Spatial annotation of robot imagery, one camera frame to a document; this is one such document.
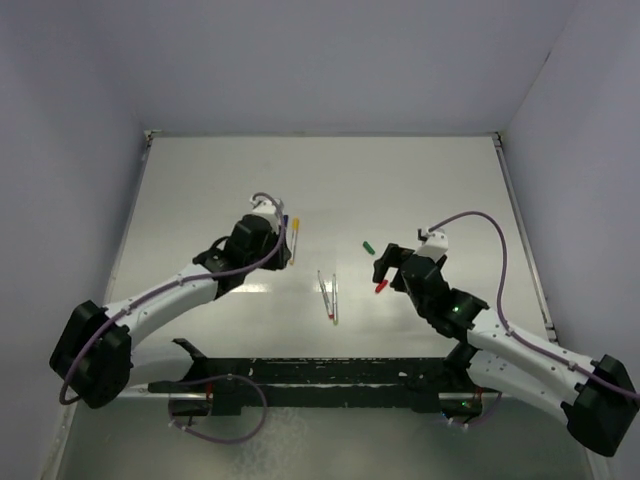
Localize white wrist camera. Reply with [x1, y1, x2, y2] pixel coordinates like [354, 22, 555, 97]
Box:
[250, 194, 284, 218]
[415, 229, 449, 262]

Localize green pen cap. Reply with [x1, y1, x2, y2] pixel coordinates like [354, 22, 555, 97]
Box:
[362, 241, 375, 255]

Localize red whiteboard marker pen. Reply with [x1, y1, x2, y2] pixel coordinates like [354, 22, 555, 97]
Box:
[317, 270, 334, 320]

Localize green whiteboard marker pen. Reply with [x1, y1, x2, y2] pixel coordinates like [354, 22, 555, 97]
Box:
[331, 273, 338, 326]

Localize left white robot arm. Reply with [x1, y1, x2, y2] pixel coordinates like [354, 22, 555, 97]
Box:
[49, 209, 291, 409]

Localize yellow whiteboard marker pen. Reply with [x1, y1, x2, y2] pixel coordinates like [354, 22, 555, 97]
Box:
[290, 221, 299, 265]

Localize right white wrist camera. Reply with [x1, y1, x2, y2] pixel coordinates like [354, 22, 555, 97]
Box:
[415, 229, 449, 262]

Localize red pen cap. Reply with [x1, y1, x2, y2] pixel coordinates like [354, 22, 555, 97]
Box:
[375, 280, 388, 294]

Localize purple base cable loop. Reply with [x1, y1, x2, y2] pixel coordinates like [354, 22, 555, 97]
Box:
[168, 374, 269, 444]

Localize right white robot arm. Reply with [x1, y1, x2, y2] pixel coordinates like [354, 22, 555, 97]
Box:
[373, 243, 639, 457]

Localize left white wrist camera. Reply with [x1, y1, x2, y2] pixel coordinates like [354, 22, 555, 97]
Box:
[250, 194, 284, 218]

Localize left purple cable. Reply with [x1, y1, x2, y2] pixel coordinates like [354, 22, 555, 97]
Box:
[59, 192, 284, 406]

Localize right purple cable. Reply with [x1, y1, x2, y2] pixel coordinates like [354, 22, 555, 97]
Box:
[432, 210, 640, 402]

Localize aluminium frame rail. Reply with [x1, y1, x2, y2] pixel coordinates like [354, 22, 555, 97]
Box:
[491, 132, 558, 344]

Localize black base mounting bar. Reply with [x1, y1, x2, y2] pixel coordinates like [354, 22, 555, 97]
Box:
[148, 339, 483, 420]

